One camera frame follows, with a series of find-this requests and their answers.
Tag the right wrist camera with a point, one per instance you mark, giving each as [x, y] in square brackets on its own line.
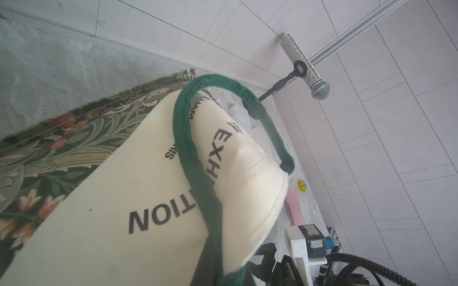
[308, 247]

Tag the translucent pink pencil case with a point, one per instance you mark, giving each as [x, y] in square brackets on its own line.
[293, 209]

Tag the cream canvas tote bag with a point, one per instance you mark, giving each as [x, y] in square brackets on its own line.
[159, 185]

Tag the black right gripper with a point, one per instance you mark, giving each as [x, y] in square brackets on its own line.
[275, 273]

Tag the silver microphone on stand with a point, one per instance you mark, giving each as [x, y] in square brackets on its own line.
[302, 69]

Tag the yellow tape measure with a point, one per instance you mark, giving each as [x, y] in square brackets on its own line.
[302, 184]

